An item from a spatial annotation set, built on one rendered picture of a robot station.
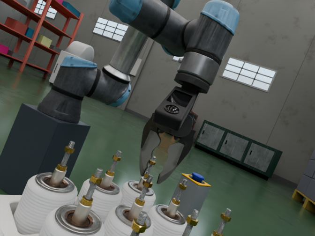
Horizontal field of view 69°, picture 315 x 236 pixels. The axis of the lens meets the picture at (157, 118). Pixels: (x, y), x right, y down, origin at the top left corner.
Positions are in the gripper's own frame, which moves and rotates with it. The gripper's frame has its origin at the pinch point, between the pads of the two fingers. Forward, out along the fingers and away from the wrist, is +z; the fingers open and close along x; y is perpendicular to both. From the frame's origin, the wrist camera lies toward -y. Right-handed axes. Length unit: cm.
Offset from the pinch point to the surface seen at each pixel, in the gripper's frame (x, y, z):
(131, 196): 3.6, 12.6, 10.6
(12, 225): 17.9, -8.0, 16.5
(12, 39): 881, 819, -56
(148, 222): -3.0, 1.3, 9.1
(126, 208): 2.2, 2.1, 9.1
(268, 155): -169, 493, -19
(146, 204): -0.5, 14.1, 11.2
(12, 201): 23.3, -2.5, 16.5
